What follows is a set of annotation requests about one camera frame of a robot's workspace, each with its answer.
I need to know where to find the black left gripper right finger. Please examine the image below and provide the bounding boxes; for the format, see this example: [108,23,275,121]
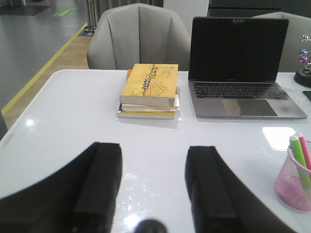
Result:
[185,146,293,233]

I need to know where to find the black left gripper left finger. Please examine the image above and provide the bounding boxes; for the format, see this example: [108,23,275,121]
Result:
[0,142,122,233]

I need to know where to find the green highlighter pen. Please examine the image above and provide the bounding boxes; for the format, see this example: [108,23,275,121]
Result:
[289,135,311,189]

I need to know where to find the pink highlighter pen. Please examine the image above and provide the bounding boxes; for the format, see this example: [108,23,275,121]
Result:
[297,133,311,170]

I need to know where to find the pink mesh pen holder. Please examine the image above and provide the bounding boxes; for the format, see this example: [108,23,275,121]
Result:
[274,141,311,213]

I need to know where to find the bottom pale book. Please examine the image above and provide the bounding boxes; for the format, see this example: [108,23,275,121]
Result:
[117,111,175,119]

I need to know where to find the middle white book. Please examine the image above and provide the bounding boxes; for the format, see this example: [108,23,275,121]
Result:
[118,87,181,113]

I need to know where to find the top yellow book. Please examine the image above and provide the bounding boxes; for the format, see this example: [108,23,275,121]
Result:
[120,63,178,107]

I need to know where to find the grey open laptop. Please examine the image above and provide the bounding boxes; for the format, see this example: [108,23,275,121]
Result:
[188,17,307,119]

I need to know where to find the ferris wheel desk toy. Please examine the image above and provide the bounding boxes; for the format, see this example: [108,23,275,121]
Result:
[294,49,311,87]

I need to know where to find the left grey chair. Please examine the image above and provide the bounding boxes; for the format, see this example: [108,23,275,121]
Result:
[87,3,190,71]

